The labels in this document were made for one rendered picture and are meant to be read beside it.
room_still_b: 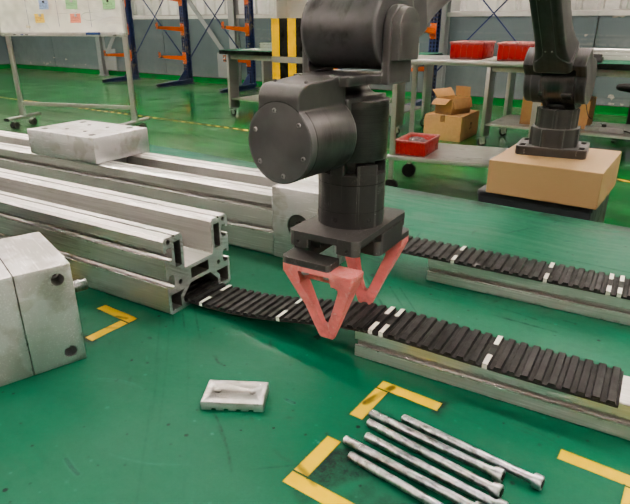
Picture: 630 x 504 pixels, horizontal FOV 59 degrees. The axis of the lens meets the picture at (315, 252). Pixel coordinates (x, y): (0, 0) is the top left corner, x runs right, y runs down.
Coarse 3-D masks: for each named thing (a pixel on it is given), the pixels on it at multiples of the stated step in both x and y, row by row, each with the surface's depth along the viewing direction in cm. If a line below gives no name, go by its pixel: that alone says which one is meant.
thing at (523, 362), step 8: (520, 344) 47; (520, 352) 46; (528, 352) 46; (536, 352) 46; (512, 360) 45; (520, 360) 45; (528, 360) 45; (536, 360) 45; (512, 368) 44; (520, 368) 44; (528, 368) 44; (512, 376) 43; (520, 376) 43; (528, 376) 43
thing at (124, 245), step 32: (0, 192) 71; (32, 192) 77; (64, 192) 73; (96, 192) 71; (0, 224) 70; (32, 224) 67; (64, 224) 63; (96, 224) 60; (128, 224) 60; (160, 224) 66; (192, 224) 63; (224, 224) 64; (64, 256) 65; (96, 256) 62; (128, 256) 59; (160, 256) 58; (192, 256) 62; (224, 256) 65; (96, 288) 64; (128, 288) 61; (160, 288) 58
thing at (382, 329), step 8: (384, 312) 52; (392, 312) 52; (400, 312) 52; (376, 320) 50; (384, 320) 51; (392, 320) 50; (400, 320) 51; (368, 328) 49; (376, 328) 49; (384, 328) 49; (392, 328) 49; (384, 336) 48
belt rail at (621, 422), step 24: (360, 336) 50; (384, 360) 50; (408, 360) 49; (432, 360) 47; (456, 360) 46; (456, 384) 47; (480, 384) 46; (504, 384) 45; (528, 384) 44; (624, 384) 42; (528, 408) 44; (552, 408) 43; (576, 408) 43; (600, 408) 41; (624, 408) 40; (624, 432) 41
